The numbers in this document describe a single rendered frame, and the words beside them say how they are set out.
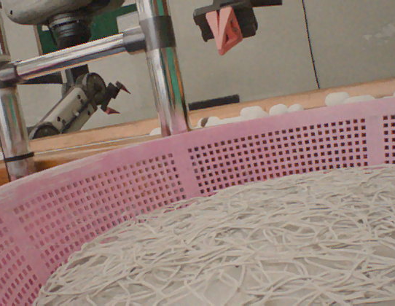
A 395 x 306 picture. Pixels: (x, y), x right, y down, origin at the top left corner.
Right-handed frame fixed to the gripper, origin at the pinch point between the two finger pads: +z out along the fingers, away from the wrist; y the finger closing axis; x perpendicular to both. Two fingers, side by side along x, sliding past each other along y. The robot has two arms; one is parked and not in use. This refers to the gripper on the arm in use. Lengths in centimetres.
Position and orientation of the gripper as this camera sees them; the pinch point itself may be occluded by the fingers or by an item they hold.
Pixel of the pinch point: (221, 49)
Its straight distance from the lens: 71.0
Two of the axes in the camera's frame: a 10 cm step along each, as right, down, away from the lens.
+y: 9.2, -1.3, -3.7
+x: 3.7, 6.3, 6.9
